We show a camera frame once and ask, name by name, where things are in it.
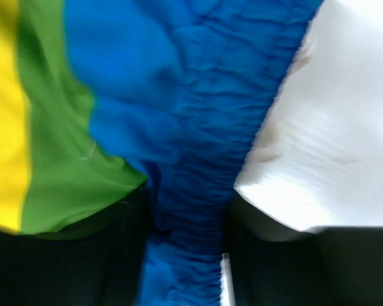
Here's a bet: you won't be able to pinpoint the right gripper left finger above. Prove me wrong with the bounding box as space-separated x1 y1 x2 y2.
0 186 151 305

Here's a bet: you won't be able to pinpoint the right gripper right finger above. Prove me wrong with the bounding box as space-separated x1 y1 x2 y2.
226 196 383 305

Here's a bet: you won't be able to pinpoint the rainbow striped shorts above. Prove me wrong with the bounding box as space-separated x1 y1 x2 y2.
0 1 322 305

